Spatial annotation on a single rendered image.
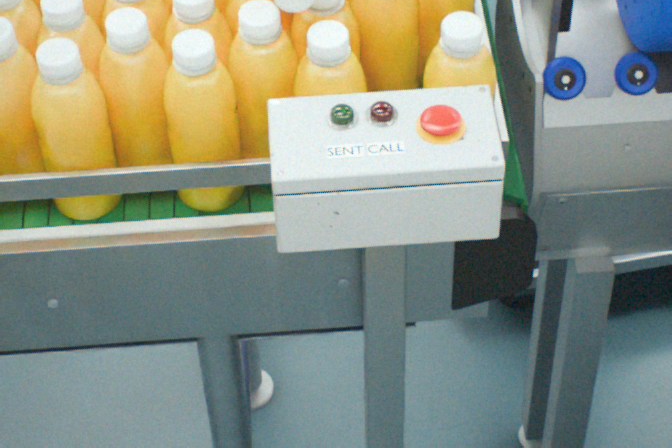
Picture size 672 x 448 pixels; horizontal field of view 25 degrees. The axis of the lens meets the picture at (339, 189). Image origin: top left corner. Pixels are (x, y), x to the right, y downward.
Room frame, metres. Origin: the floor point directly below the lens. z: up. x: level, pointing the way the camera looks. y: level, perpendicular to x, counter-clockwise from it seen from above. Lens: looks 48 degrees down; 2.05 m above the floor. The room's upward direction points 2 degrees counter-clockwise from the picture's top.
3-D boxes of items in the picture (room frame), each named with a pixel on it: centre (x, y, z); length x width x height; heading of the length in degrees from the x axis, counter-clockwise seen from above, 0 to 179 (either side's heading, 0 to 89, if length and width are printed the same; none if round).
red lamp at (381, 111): (0.93, -0.04, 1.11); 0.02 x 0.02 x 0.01
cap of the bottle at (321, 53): (1.04, 0.01, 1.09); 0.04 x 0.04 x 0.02
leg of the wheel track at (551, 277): (1.29, -0.30, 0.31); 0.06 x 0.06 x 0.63; 3
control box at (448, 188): (0.92, -0.04, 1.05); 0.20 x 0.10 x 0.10; 93
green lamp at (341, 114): (0.93, 0.00, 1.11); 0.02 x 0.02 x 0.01
